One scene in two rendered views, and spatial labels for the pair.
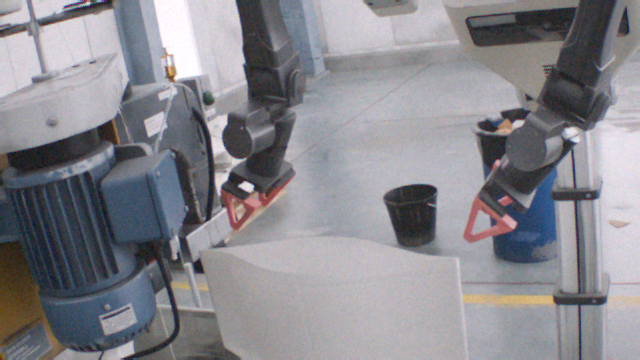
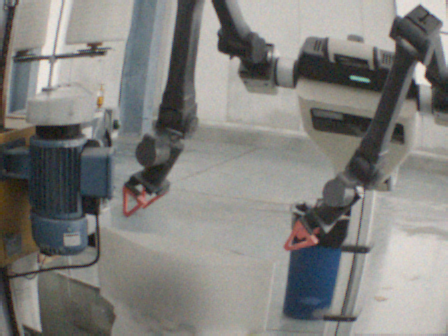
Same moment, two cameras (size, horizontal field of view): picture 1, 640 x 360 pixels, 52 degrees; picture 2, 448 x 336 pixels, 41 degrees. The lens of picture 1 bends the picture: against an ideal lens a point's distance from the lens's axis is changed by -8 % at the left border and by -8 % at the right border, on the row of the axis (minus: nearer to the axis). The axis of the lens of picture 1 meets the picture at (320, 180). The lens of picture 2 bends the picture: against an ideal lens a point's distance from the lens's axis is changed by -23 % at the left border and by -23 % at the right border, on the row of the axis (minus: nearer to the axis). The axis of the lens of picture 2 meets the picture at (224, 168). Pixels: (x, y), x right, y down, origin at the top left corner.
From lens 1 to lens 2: 62 cm
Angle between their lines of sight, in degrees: 11
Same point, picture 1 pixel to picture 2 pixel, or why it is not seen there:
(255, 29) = (176, 83)
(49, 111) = (71, 107)
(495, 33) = (328, 123)
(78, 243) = (61, 187)
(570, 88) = (363, 163)
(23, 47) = not seen: outside the picture
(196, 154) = not seen: hidden behind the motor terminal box
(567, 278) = (336, 304)
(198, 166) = not seen: hidden behind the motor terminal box
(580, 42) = (372, 137)
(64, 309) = (47, 224)
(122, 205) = (89, 171)
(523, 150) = (332, 193)
